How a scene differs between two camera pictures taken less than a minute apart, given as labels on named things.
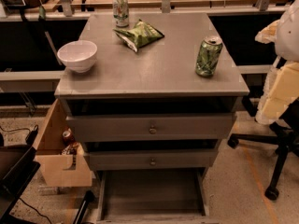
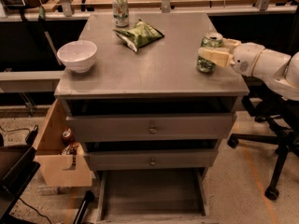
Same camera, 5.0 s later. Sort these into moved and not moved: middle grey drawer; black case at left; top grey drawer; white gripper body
Moved: white gripper body
Not moved: middle grey drawer; black case at left; top grey drawer
